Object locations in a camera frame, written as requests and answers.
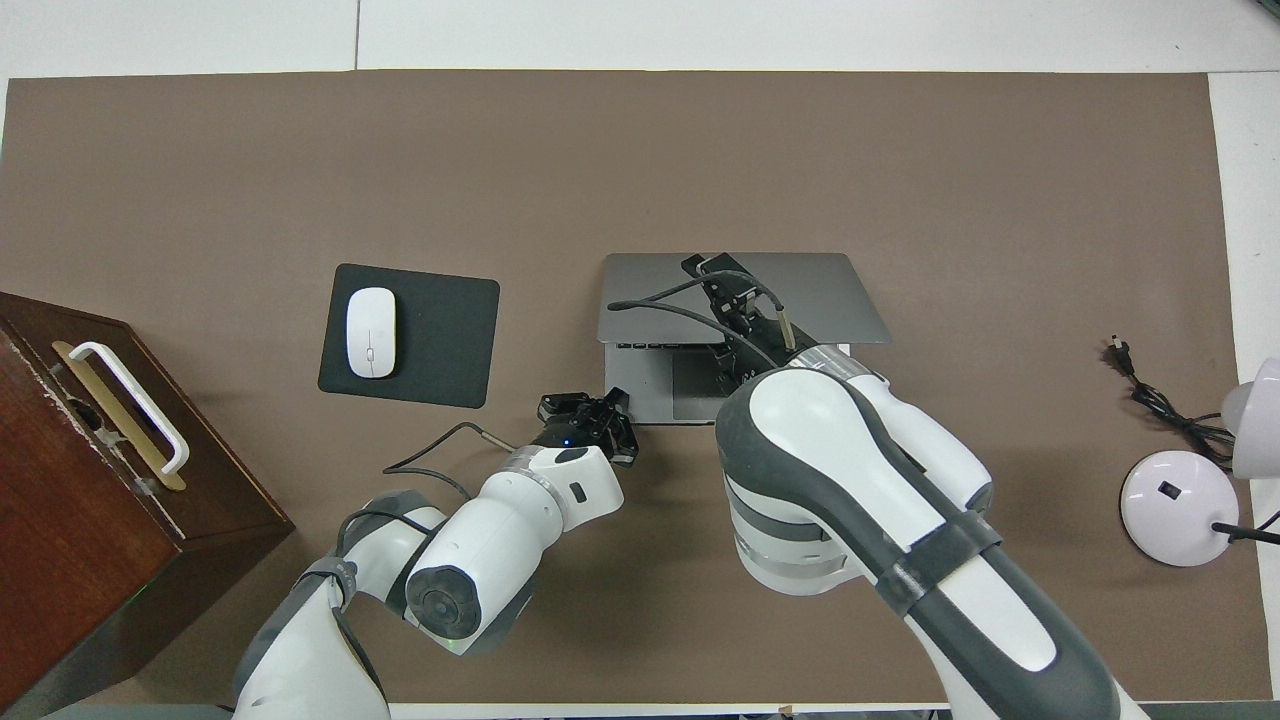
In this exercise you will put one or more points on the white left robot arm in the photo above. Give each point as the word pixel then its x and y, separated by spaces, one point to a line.
pixel 480 560

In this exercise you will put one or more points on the brown table mat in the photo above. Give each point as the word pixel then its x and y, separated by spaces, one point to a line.
pixel 700 150

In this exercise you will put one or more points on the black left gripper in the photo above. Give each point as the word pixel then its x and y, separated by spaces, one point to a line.
pixel 575 430

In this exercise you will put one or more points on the black mouse pad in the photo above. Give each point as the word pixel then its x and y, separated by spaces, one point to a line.
pixel 450 330

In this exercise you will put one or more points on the dark brown wooden box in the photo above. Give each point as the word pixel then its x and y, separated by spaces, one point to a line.
pixel 80 560

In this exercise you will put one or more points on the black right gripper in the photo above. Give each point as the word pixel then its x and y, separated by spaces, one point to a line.
pixel 745 320

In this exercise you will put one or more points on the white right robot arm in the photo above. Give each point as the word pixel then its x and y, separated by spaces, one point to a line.
pixel 850 450

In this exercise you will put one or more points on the white desk lamp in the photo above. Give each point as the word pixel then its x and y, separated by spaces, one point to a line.
pixel 1175 510

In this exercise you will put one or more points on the silver laptop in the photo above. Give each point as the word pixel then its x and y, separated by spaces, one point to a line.
pixel 840 300

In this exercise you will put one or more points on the white computer mouse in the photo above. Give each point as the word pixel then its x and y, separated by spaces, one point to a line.
pixel 370 330

